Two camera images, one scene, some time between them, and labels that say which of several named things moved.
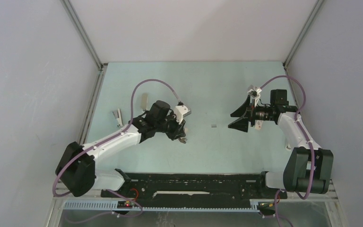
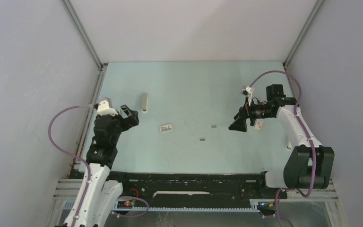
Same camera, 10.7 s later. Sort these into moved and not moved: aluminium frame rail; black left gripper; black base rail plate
Moved: black left gripper
Not moved: aluminium frame rail; black base rail plate
